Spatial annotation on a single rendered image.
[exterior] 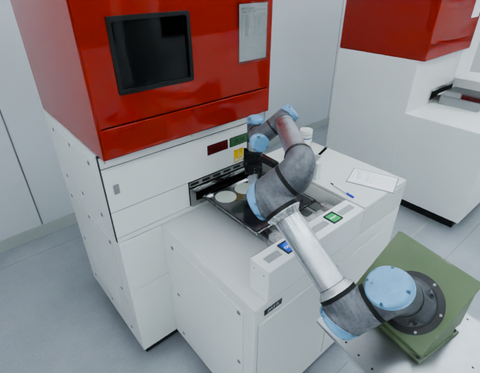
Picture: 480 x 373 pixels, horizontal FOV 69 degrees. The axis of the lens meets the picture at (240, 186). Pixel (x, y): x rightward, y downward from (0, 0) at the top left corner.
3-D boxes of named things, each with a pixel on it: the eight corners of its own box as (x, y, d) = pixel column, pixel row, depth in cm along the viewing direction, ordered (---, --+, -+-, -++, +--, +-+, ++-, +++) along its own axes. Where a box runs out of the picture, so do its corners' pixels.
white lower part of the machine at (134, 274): (95, 285, 236) (63, 180, 193) (197, 234, 281) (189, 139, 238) (146, 360, 190) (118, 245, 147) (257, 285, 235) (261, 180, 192)
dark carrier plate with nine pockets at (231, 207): (206, 196, 164) (206, 195, 164) (260, 172, 183) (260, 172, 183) (256, 232, 142) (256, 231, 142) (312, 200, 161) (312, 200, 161)
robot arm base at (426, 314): (448, 295, 102) (441, 288, 96) (421, 339, 102) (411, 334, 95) (401, 268, 113) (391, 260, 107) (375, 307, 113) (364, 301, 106)
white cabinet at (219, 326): (177, 338, 201) (160, 226, 158) (292, 260, 255) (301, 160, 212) (252, 434, 160) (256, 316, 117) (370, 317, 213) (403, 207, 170)
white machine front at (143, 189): (115, 240, 149) (95, 156, 128) (257, 177, 194) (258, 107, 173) (118, 244, 147) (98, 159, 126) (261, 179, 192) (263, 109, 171)
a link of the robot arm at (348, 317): (388, 328, 92) (272, 161, 105) (340, 352, 96) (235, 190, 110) (388, 313, 103) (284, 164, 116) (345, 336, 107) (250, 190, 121)
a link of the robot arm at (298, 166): (312, 153, 98) (283, 96, 139) (281, 177, 101) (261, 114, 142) (335, 179, 103) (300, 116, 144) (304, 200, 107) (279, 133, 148)
